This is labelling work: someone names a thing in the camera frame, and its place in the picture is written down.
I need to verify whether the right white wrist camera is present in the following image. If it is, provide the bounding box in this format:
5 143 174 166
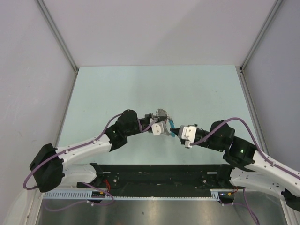
178 125 197 149

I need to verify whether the right aluminium frame post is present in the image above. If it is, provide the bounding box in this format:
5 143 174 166
240 0 285 72

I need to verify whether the white slotted cable duct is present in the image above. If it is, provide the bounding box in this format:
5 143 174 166
43 189 237 201

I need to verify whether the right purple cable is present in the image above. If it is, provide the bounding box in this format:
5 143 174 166
191 117 300 181

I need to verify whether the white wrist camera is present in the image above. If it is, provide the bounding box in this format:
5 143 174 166
178 125 197 149
151 121 167 136

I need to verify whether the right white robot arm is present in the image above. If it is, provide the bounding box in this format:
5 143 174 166
170 117 300 211

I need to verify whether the left aluminium frame post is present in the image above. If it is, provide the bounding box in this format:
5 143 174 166
34 0 79 74

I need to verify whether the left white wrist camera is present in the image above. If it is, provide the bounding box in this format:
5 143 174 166
151 121 167 136

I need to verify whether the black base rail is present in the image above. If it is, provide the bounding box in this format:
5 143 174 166
90 165 234 198

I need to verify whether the purple cable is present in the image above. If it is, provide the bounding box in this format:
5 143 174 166
191 117 300 181
22 112 165 190

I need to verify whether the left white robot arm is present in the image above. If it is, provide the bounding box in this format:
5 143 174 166
3 109 167 225

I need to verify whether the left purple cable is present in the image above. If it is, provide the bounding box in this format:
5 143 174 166
22 112 165 190

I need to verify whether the aluminium frame post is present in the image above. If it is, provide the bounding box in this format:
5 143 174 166
240 0 285 72
34 0 79 74

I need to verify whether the blue key cover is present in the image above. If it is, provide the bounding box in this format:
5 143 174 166
168 120 176 137

